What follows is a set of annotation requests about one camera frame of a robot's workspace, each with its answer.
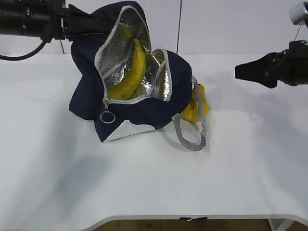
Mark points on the yellow pear-shaped gourd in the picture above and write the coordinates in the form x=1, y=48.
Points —
x=190, y=113

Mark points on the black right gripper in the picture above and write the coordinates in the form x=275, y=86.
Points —
x=289, y=67

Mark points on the yellow banana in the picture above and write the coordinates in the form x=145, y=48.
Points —
x=127, y=87

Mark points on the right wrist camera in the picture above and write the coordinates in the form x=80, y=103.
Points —
x=299, y=14

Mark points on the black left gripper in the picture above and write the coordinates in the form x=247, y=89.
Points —
x=71, y=22

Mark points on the navy blue lunch bag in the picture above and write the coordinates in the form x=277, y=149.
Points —
x=105, y=59

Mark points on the black tape on table edge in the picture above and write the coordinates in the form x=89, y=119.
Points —
x=193, y=218

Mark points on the green lidded glass container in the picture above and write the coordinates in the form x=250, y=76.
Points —
x=140, y=91

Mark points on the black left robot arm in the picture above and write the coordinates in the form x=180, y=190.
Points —
x=23, y=17

